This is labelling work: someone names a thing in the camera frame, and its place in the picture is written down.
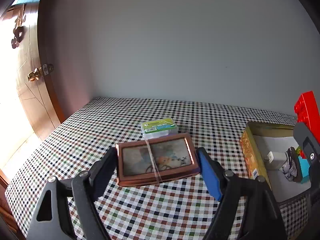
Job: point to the hanging door ornament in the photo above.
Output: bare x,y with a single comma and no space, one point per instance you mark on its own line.
19,15

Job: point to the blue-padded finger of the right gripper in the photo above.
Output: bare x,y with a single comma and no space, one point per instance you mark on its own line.
310,147

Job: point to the wooden door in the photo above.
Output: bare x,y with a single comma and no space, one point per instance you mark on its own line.
30,110

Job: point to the brass door knob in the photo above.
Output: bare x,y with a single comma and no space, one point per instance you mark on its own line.
35,75

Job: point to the gold rectangular tin tray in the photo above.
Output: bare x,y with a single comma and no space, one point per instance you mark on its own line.
256,141

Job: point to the white power adapter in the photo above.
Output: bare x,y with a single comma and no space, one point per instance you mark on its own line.
275,160

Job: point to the clear floss pick box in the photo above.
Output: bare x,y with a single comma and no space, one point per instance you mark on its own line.
158,128

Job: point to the teal toy building block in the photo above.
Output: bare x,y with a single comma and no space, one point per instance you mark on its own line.
304,165

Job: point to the red toy building block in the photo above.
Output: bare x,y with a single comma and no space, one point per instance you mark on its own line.
307,112

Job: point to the copper framed picture tin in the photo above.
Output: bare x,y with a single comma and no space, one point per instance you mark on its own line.
155,161

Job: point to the green toy building block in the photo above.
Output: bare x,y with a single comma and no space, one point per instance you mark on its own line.
298,151

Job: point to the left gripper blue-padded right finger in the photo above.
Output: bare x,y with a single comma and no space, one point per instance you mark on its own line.
212,174

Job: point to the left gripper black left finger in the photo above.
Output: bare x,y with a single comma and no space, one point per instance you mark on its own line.
101,173

